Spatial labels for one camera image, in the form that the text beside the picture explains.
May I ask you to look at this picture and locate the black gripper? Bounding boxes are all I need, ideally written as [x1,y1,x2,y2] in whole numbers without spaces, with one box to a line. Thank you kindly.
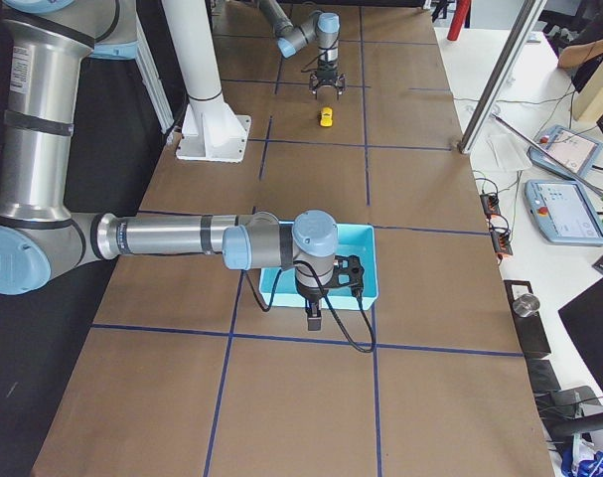
[298,283,327,332]
[309,60,347,98]

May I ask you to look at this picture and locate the yellow beetle toy car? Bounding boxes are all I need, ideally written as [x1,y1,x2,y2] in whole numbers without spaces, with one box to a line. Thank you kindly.
[319,106,334,128]

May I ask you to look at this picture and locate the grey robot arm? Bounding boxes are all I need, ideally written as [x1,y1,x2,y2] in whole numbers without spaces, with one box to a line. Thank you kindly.
[0,2,165,334]
[254,0,346,98]

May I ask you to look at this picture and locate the light blue plastic bin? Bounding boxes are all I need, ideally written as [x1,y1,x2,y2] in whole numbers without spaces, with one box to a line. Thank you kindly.
[273,224,378,311]

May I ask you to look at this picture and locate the red cylinder object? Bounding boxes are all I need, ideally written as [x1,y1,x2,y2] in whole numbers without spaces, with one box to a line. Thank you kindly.
[447,0,472,42]

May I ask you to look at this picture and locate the white folded cloth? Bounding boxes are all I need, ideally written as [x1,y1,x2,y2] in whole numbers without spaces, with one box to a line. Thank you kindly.
[486,133,532,172]

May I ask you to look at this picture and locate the black power strip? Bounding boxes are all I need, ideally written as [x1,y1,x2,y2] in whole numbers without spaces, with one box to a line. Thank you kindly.
[480,192,513,261]

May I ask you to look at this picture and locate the small metal cup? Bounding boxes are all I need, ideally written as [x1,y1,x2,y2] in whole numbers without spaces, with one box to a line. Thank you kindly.
[512,293,540,318]

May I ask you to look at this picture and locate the far blue teach pendant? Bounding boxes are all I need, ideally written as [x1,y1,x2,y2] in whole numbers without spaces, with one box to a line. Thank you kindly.
[535,125,603,177]

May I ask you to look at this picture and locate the blue teach pendant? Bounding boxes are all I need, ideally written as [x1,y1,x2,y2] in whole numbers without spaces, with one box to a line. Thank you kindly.
[525,180,603,246]
[535,125,603,177]

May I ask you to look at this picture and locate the near blue teach pendant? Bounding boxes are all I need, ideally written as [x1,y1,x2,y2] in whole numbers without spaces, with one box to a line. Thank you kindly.
[525,180,603,246]

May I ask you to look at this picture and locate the metal reacher grabber tool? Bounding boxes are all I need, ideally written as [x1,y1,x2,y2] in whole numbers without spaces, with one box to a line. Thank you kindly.
[491,113,603,202]

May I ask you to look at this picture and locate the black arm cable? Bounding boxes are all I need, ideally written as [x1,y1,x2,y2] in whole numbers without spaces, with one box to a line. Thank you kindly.
[250,257,377,355]

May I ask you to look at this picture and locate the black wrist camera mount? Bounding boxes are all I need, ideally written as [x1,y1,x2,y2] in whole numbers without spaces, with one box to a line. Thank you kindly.
[329,254,365,300]

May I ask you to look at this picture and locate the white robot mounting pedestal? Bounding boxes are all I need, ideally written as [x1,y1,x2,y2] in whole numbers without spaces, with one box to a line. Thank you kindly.
[162,0,251,163]

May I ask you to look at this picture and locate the aluminium frame post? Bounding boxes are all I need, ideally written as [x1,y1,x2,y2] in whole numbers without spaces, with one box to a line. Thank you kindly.
[458,0,546,154]

